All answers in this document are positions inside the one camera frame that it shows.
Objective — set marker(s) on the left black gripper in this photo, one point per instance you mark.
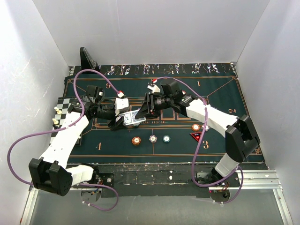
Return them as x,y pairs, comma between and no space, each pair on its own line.
113,124

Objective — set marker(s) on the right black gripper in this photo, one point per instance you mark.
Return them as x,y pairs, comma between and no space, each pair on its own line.
145,112

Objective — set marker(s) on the blue white card deck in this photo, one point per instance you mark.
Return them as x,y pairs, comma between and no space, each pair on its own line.
130,120

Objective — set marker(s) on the orange red chip stack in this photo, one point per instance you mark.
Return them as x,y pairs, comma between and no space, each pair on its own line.
136,141

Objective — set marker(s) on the peach blue chip stack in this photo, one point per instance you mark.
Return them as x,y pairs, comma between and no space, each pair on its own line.
153,138

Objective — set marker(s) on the green chip stack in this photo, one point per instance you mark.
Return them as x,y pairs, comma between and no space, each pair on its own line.
166,138

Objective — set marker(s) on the red triangular all-in marker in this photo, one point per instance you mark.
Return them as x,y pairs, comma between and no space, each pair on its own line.
196,136

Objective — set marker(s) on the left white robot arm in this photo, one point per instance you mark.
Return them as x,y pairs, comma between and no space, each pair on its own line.
50,172

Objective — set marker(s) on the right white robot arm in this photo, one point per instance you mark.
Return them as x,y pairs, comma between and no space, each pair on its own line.
241,137

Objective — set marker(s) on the green poker table mat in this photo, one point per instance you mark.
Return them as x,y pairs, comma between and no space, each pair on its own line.
216,83

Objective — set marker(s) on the black white checkerboard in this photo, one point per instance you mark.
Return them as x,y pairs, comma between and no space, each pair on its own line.
63,104

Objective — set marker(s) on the black stand with clear panel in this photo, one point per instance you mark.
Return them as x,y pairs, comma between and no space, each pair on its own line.
87,62

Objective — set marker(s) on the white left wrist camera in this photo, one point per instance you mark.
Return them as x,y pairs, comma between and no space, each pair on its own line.
122,104

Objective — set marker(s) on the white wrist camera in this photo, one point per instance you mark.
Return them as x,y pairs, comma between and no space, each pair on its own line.
153,87
122,104

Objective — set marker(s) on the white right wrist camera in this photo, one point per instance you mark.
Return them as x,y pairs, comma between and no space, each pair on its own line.
153,87

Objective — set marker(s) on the aluminium mounting rail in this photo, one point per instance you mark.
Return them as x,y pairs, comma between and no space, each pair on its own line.
250,197

